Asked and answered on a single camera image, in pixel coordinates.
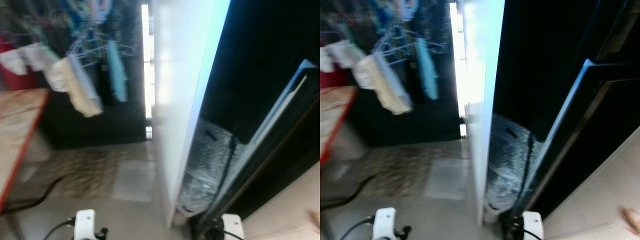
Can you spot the fridge door with shelves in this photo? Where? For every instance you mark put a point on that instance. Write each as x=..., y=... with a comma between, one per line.
x=600, y=130
x=295, y=150

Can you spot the black fridge white interior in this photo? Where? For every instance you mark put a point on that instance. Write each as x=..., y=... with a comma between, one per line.
x=540, y=50
x=260, y=50

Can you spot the patterned floor mat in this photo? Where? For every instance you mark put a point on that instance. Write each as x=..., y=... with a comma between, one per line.
x=90, y=170
x=400, y=167

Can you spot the table with red edge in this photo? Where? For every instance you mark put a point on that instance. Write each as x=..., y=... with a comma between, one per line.
x=20, y=130
x=335, y=120

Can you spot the white side panel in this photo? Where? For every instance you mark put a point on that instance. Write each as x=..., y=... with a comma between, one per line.
x=185, y=100
x=480, y=100

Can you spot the light blue hanging cloth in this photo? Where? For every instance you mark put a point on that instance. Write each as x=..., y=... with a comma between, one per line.
x=427, y=72
x=117, y=75

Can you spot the narrow bright window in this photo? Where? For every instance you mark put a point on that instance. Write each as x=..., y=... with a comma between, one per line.
x=146, y=75
x=456, y=75

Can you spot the red container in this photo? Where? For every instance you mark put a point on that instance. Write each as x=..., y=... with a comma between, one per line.
x=332, y=80
x=12, y=82

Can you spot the white hanging cloth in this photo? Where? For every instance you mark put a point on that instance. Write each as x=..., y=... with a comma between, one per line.
x=20, y=60
x=345, y=54

